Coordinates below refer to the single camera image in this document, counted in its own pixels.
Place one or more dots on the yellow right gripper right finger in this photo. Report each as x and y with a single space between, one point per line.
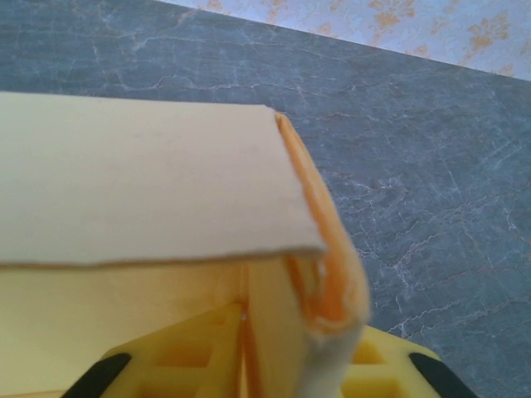
394 369

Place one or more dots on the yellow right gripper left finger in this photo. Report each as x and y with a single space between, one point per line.
182 356

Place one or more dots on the orange paper box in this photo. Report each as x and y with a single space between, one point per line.
145 186

